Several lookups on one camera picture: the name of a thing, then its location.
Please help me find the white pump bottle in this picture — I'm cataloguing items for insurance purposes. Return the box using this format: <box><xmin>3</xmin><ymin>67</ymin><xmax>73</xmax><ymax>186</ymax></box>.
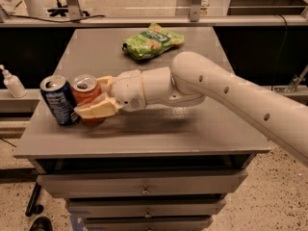
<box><xmin>0</xmin><ymin>64</ymin><xmax>27</xmax><ymax>98</ymax></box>

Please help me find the black cable on rail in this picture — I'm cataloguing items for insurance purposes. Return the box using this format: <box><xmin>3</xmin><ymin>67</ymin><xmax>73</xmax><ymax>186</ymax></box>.
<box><xmin>12</xmin><ymin>13</ymin><xmax>107</xmax><ymax>24</ymax></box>

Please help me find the black caster wheel leg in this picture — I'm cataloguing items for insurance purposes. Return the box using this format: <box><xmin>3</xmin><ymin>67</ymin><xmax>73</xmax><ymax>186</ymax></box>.
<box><xmin>25</xmin><ymin>183</ymin><xmax>44</xmax><ymax>217</ymax></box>

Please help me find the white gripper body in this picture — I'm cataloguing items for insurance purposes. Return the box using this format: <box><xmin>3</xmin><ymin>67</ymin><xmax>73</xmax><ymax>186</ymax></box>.
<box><xmin>112</xmin><ymin>70</ymin><xmax>146</xmax><ymax>112</ymax></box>

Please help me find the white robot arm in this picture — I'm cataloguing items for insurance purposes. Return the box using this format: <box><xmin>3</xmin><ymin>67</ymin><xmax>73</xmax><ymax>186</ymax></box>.
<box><xmin>75</xmin><ymin>52</ymin><xmax>308</xmax><ymax>167</ymax></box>

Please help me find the grey drawer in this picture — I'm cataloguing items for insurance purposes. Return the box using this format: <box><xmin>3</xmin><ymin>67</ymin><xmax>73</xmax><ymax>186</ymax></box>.
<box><xmin>84</xmin><ymin>217</ymin><xmax>213</xmax><ymax>231</ymax></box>
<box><xmin>66</xmin><ymin>197</ymin><xmax>225</xmax><ymax>218</ymax></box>
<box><xmin>38</xmin><ymin>169</ymin><xmax>247</xmax><ymax>198</ymax></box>

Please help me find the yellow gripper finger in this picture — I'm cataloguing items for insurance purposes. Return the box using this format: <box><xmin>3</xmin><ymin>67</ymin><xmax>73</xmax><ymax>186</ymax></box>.
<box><xmin>74</xmin><ymin>93</ymin><xmax>120</xmax><ymax>119</ymax></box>
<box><xmin>97</xmin><ymin>76</ymin><xmax>115</xmax><ymax>93</ymax></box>

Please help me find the top grey drawer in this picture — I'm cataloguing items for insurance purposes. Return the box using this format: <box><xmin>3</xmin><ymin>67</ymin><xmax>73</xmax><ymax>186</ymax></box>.
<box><xmin>38</xmin><ymin>169</ymin><xmax>247</xmax><ymax>198</ymax></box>

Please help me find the blue pepsi can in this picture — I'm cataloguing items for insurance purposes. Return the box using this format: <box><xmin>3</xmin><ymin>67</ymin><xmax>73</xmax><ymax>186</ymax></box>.
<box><xmin>39</xmin><ymin>75</ymin><xmax>79</xmax><ymax>126</ymax></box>

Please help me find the left metal bracket post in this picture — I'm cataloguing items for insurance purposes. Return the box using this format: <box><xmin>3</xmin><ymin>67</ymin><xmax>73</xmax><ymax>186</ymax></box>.
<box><xmin>65</xmin><ymin>0</ymin><xmax>83</xmax><ymax>20</ymax></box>

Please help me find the middle grey drawer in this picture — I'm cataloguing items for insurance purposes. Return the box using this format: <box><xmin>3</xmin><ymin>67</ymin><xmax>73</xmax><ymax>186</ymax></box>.
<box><xmin>66</xmin><ymin>197</ymin><xmax>225</xmax><ymax>218</ymax></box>

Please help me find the green chip bag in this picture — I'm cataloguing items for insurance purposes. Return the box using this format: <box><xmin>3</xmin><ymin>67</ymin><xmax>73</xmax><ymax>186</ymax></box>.
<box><xmin>122</xmin><ymin>23</ymin><xmax>184</xmax><ymax>61</ymax></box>

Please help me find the black shoe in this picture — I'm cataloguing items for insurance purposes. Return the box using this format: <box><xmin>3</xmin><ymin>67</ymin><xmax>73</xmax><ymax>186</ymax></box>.
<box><xmin>29</xmin><ymin>217</ymin><xmax>53</xmax><ymax>231</ymax></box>

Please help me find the right metal bracket post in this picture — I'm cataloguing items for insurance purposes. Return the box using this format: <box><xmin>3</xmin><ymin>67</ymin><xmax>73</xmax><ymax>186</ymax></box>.
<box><xmin>189</xmin><ymin>0</ymin><xmax>202</xmax><ymax>22</ymax></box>

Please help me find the red coke can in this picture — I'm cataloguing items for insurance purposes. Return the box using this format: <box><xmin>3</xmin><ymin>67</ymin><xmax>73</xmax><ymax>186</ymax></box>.
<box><xmin>70</xmin><ymin>74</ymin><xmax>104</xmax><ymax>114</ymax></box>

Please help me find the metal bracket post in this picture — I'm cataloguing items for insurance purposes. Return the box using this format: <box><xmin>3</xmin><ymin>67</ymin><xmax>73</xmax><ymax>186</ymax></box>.
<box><xmin>65</xmin><ymin>0</ymin><xmax>83</xmax><ymax>20</ymax></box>
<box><xmin>189</xmin><ymin>0</ymin><xmax>202</xmax><ymax>22</ymax></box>

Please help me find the bottom grey drawer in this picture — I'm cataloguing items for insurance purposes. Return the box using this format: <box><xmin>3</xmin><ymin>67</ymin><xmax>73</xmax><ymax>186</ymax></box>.
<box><xmin>84</xmin><ymin>217</ymin><xmax>213</xmax><ymax>231</ymax></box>

